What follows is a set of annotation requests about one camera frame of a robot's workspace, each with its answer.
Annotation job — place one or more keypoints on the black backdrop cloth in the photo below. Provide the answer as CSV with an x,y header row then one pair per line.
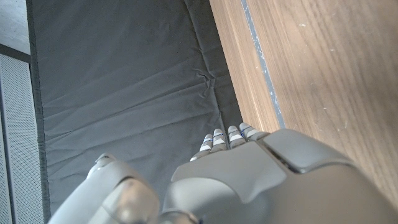
x,y
124,77

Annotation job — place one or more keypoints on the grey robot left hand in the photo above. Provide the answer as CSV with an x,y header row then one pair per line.
x,y
264,186

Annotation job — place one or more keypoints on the grey tape line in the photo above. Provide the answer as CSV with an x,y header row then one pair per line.
x,y
262,62

